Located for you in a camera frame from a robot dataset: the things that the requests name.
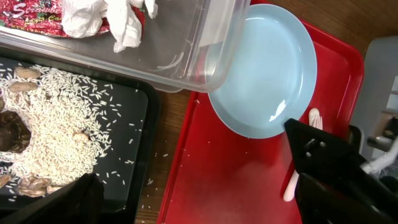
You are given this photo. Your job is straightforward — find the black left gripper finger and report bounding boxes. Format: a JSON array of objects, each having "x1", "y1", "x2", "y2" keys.
[{"x1": 1, "y1": 174, "x2": 104, "y2": 224}]

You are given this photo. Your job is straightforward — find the grey dishwasher rack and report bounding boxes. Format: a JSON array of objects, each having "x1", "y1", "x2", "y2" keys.
[{"x1": 350, "y1": 36, "x2": 397, "y2": 162}]

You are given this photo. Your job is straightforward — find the food scraps and rice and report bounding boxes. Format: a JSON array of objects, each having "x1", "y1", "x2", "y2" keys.
[{"x1": 1, "y1": 65, "x2": 111, "y2": 207}]

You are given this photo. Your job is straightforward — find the white plastic fork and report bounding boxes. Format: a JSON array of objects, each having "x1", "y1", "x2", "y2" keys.
[{"x1": 283, "y1": 108, "x2": 323, "y2": 202}]

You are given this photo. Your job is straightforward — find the red serving tray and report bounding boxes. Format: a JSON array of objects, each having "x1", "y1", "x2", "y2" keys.
[{"x1": 158, "y1": 1, "x2": 364, "y2": 223}]

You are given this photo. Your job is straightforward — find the clear plastic bin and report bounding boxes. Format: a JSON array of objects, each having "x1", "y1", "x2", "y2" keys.
[{"x1": 1, "y1": 1, "x2": 249, "y2": 93}]

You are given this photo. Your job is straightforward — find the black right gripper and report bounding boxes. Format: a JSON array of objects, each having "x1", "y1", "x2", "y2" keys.
[{"x1": 284, "y1": 119, "x2": 397, "y2": 224}]

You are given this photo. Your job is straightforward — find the light blue plate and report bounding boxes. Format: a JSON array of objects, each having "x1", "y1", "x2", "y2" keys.
[{"x1": 209, "y1": 4, "x2": 317, "y2": 139}]

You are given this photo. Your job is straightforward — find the black plastic tray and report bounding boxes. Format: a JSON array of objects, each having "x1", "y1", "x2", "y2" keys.
[{"x1": 1, "y1": 47, "x2": 160, "y2": 223}]

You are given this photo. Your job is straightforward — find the red snack wrapper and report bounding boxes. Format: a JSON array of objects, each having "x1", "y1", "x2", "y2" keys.
[{"x1": 1, "y1": 0, "x2": 147, "y2": 37}]

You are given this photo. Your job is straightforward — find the white napkin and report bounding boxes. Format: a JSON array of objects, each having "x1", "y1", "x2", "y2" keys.
[{"x1": 61, "y1": 0, "x2": 158, "y2": 53}]

